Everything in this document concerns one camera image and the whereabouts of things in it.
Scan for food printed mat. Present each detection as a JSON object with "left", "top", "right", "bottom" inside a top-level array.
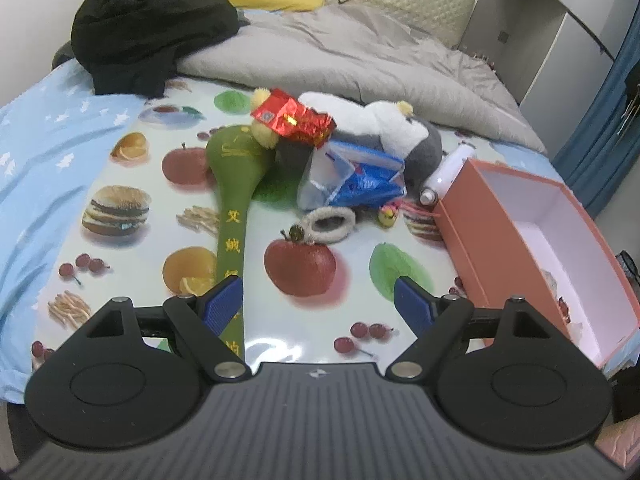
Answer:
[{"left": 30, "top": 77, "right": 506, "bottom": 376}]

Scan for black jacket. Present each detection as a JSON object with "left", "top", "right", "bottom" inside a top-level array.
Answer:
[{"left": 70, "top": 0, "right": 251, "bottom": 98}]

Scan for blue plastic bag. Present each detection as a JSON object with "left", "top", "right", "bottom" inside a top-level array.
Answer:
[{"left": 296, "top": 140, "right": 407, "bottom": 211}]

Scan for red foil packet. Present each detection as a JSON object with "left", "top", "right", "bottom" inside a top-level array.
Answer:
[{"left": 250, "top": 89, "right": 336, "bottom": 148}]

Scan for white wardrobe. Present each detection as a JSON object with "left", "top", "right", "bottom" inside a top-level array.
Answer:
[{"left": 462, "top": 0, "right": 626, "bottom": 106}]

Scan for grey duvet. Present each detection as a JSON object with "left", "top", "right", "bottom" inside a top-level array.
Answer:
[{"left": 175, "top": 4, "right": 548, "bottom": 153}]

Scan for orange cardboard box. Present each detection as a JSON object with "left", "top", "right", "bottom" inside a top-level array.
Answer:
[{"left": 431, "top": 157, "right": 640, "bottom": 367}]

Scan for yellow bear plush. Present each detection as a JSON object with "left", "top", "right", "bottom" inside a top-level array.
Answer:
[{"left": 247, "top": 87, "right": 281, "bottom": 150}]

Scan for white fluffy scrunchie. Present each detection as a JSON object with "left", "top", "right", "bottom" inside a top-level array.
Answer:
[{"left": 299, "top": 206, "right": 357, "bottom": 245}]

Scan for green massage hammer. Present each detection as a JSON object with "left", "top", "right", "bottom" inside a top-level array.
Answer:
[{"left": 205, "top": 125, "right": 276, "bottom": 363}]

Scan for blue curtain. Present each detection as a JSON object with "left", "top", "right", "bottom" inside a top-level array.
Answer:
[{"left": 552, "top": 15, "right": 640, "bottom": 218}]

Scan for grey white penguin plush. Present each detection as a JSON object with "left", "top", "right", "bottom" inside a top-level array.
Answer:
[{"left": 277, "top": 91, "right": 445, "bottom": 188}]

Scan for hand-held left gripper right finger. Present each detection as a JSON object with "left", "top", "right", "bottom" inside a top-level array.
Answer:
[{"left": 386, "top": 277, "right": 551, "bottom": 380}]

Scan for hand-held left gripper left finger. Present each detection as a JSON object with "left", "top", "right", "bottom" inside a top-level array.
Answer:
[{"left": 86, "top": 277, "right": 251, "bottom": 381}]

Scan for white spray can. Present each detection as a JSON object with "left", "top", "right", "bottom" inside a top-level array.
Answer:
[{"left": 419, "top": 142, "right": 475, "bottom": 206}]

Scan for pink yellow bird toy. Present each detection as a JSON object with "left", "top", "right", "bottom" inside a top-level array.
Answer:
[{"left": 377, "top": 199, "right": 405, "bottom": 228}]

